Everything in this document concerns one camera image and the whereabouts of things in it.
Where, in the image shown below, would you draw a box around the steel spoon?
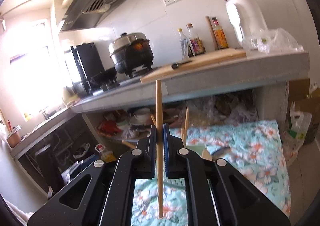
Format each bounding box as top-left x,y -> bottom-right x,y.
211,147 -> 231,160

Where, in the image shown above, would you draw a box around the wooden chopstick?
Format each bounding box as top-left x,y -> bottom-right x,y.
122,140 -> 136,149
150,114 -> 157,127
156,80 -> 164,218
181,106 -> 189,145

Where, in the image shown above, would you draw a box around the yellow cooking oil bottle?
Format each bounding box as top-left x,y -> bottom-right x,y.
95,143 -> 117,163

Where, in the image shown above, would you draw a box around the green star utensil holder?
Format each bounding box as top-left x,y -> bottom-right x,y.
186,145 -> 213,161

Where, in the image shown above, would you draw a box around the black trash bin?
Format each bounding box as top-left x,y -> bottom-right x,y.
73,143 -> 90,160

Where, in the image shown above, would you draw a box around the floral blue quilt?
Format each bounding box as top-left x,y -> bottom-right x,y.
131,121 -> 291,225

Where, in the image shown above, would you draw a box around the stacked white bowls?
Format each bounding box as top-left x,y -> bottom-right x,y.
130,108 -> 151,126

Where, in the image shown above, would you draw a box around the white shopping bag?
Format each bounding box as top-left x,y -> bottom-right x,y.
282,105 -> 312,167

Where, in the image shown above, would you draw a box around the cardboard box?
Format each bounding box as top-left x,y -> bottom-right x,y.
289,78 -> 319,145

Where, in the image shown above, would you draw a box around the black appliance box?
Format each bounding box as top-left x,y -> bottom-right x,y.
71,43 -> 105,95

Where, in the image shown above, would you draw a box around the wooden cutting board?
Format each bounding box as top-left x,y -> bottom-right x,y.
140,48 -> 247,84

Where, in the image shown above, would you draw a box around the clear vinegar bottle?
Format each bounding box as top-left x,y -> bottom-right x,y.
177,28 -> 193,59

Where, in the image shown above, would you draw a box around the black cooking pot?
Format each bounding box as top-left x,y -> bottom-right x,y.
108,32 -> 153,78

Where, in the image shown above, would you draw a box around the dark soy sauce bottle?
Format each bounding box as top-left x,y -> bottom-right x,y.
186,23 -> 206,56

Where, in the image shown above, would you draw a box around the orange sauce bottle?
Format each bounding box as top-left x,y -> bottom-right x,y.
213,17 -> 228,49

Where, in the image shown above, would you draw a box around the wooden rolling pin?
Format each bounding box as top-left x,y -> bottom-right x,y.
206,16 -> 219,50

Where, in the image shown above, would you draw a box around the clear plastic bag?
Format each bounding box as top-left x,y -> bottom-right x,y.
242,28 -> 304,54

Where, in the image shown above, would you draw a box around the white electric kettle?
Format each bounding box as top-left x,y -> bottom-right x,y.
225,0 -> 267,47

